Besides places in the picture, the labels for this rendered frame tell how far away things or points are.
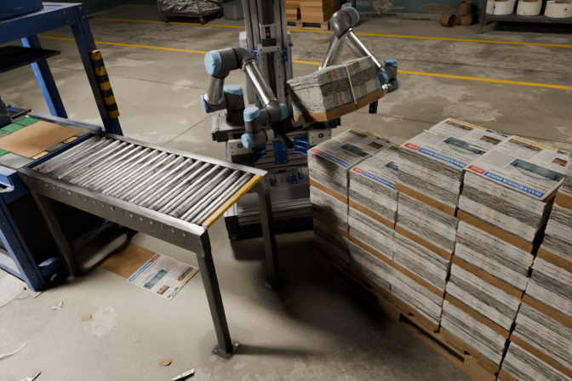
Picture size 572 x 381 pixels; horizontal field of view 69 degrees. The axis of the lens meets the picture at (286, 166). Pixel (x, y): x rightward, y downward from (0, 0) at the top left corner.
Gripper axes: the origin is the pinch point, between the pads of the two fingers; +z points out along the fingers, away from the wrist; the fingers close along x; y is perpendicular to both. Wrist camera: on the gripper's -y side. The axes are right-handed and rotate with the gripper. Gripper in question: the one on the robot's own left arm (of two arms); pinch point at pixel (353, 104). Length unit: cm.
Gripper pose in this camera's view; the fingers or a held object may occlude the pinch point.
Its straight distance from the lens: 240.8
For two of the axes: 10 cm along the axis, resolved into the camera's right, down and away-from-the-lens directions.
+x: 5.2, 0.5, -8.5
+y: -2.8, -9.3, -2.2
